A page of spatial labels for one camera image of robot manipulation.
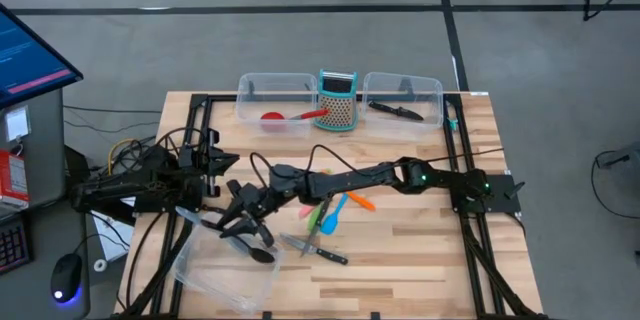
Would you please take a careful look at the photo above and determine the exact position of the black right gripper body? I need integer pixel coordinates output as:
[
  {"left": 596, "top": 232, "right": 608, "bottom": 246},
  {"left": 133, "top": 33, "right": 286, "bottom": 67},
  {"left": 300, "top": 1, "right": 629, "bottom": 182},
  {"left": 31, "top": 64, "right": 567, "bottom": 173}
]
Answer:
[{"left": 227, "top": 179, "right": 281, "bottom": 221}]

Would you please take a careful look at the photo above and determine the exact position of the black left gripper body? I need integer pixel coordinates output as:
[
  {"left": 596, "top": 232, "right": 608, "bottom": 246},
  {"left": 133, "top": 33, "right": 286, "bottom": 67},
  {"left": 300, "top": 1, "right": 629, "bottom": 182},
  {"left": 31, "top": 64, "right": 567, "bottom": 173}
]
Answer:
[{"left": 179, "top": 128, "right": 221, "bottom": 199}]

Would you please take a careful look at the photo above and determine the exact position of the black long-handled spoon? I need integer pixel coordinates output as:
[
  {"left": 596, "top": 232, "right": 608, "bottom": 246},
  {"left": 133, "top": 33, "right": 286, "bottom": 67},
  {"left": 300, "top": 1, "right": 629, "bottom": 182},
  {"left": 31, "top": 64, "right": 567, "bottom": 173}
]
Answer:
[{"left": 202, "top": 218, "right": 277, "bottom": 265}]

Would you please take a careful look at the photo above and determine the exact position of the green silicone spatula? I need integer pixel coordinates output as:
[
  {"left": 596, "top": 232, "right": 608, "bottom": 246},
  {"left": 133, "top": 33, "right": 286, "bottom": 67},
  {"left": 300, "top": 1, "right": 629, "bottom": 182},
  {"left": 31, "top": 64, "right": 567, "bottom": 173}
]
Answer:
[{"left": 307, "top": 204, "right": 326, "bottom": 234}]

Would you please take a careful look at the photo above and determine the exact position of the red spoon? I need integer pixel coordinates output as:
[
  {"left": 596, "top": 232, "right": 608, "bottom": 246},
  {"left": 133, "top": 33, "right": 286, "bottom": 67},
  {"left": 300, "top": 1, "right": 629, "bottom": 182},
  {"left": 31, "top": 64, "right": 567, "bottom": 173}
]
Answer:
[{"left": 259, "top": 108, "right": 330, "bottom": 134}]

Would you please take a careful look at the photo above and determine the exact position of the clear plastic container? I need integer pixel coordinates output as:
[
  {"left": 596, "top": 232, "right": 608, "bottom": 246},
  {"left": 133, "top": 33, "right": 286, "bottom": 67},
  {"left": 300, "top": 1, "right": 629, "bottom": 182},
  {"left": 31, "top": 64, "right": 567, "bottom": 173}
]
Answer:
[
  {"left": 169, "top": 209, "right": 286, "bottom": 316},
  {"left": 235, "top": 72, "right": 320, "bottom": 139},
  {"left": 360, "top": 70, "right": 445, "bottom": 141}
]

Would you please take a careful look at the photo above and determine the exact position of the blue silicone spatula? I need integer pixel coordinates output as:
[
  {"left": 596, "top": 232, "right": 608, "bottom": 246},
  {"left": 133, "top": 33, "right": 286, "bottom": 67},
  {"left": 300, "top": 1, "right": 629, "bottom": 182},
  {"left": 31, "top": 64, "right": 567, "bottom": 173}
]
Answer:
[{"left": 319, "top": 193, "right": 350, "bottom": 237}]

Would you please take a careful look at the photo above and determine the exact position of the orange silicone spatula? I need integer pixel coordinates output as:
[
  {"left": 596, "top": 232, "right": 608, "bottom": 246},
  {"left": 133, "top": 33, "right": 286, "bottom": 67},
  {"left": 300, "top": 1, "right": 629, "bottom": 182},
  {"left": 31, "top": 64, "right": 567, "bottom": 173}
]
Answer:
[{"left": 344, "top": 190, "right": 377, "bottom": 213}]

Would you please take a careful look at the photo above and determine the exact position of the all-black knife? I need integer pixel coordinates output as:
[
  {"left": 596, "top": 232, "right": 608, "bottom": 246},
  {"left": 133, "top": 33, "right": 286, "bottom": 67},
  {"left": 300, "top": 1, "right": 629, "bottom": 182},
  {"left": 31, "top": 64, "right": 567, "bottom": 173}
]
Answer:
[{"left": 368, "top": 101, "right": 425, "bottom": 122}]

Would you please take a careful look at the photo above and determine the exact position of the white paper sheet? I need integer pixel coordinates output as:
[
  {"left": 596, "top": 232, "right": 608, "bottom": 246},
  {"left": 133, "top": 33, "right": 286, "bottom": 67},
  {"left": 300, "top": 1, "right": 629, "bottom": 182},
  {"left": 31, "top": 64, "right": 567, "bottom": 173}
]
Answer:
[{"left": 92, "top": 194, "right": 139, "bottom": 264}]

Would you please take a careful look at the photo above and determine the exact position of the teal steel box grater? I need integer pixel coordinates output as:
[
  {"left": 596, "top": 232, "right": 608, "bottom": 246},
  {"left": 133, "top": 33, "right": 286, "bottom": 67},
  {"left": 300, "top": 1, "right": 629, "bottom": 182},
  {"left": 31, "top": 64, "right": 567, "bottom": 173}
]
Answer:
[{"left": 313, "top": 68, "right": 360, "bottom": 133}]

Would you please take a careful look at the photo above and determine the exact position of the grey cabinet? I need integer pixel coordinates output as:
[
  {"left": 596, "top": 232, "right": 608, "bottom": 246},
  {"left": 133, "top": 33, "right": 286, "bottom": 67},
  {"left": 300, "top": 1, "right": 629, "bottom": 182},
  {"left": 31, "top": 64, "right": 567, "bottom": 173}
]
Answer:
[{"left": 0, "top": 87, "right": 66, "bottom": 211}]

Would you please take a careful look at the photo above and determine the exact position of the black computer mouse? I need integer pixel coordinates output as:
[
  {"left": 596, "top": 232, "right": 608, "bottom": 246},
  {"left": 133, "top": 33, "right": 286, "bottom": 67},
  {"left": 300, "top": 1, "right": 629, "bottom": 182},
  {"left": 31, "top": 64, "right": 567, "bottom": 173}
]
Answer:
[{"left": 49, "top": 252, "right": 84, "bottom": 306}]

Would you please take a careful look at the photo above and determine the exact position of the red box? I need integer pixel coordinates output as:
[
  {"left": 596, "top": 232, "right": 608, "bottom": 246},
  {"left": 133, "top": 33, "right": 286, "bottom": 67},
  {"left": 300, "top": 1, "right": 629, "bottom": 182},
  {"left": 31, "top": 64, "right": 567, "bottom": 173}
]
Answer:
[{"left": 0, "top": 149, "right": 30, "bottom": 211}]

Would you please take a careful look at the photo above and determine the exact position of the monitor with blue screen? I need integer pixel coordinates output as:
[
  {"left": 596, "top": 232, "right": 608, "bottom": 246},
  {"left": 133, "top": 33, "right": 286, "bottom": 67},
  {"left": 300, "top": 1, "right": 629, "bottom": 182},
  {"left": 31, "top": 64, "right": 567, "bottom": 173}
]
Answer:
[{"left": 0, "top": 2, "right": 85, "bottom": 110}]

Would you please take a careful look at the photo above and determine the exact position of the black keyboard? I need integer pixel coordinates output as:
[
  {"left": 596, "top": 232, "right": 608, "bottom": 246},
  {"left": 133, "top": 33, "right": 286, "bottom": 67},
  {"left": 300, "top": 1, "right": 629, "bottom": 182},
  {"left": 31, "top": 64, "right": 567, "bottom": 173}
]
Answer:
[{"left": 0, "top": 214, "right": 31, "bottom": 276}]

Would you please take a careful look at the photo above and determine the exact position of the grey desk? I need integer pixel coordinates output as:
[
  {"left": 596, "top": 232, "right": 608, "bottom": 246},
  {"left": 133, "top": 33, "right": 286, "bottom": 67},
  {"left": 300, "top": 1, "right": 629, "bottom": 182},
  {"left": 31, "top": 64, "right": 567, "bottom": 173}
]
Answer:
[{"left": 0, "top": 197, "right": 91, "bottom": 320}]

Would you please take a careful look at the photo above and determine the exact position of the black aluminium table frame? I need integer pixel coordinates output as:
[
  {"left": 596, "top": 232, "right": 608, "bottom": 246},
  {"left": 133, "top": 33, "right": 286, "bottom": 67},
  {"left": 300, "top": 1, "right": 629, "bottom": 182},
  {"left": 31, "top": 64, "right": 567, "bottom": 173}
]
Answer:
[{"left": 112, "top": 90, "right": 551, "bottom": 320}]

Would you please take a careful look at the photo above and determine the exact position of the yellow cable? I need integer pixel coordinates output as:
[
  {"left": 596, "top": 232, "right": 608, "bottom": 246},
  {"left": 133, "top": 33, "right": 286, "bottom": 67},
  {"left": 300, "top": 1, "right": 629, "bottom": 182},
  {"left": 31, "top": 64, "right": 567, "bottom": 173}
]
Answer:
[{"left": 107, "top": 138, "right": 139, "bottom": 176}]

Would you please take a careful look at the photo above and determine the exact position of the black straight floor cable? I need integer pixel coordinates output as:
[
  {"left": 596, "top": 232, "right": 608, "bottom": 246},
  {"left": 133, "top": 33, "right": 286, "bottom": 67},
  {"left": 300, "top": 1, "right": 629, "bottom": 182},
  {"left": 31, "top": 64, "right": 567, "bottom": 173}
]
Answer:
[{"left": 62, "top": 104, "right": 164, "bottom": 115}]

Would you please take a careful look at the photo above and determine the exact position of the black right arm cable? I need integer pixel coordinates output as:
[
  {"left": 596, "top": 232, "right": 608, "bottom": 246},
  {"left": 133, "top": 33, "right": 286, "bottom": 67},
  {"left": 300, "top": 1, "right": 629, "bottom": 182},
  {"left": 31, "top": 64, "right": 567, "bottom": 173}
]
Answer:
[{"left": 248, "top": 143, "right": 506, "bottom": 191}]

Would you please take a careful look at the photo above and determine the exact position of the black floor cable loop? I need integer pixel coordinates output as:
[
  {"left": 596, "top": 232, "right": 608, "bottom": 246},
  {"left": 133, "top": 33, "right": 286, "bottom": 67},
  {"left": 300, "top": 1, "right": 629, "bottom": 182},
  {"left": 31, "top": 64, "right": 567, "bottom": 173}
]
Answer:
[{"left": 591, "top": 148, "right": 640, "bottom": 221}]

